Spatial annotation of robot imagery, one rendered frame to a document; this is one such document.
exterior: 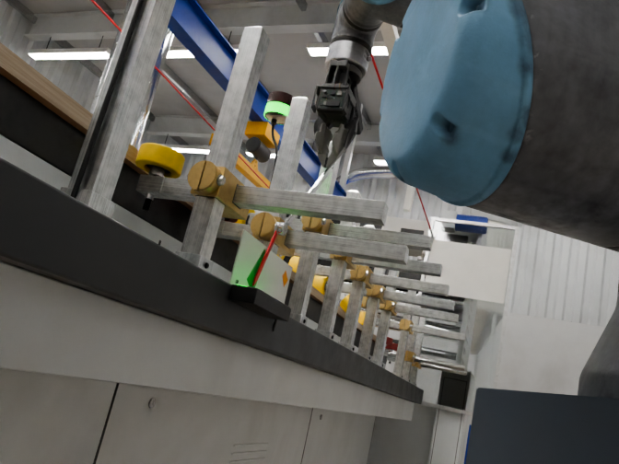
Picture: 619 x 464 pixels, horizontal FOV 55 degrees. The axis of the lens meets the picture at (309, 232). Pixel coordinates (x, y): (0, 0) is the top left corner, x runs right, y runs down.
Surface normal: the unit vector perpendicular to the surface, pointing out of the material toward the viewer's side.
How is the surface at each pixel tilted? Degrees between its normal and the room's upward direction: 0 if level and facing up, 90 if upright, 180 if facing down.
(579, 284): 90
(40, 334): 90
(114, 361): 90
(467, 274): 90
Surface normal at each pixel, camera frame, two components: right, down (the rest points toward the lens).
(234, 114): -0.29, -0.31
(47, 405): 0.93, 0.12
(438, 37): -0.96, -0.18
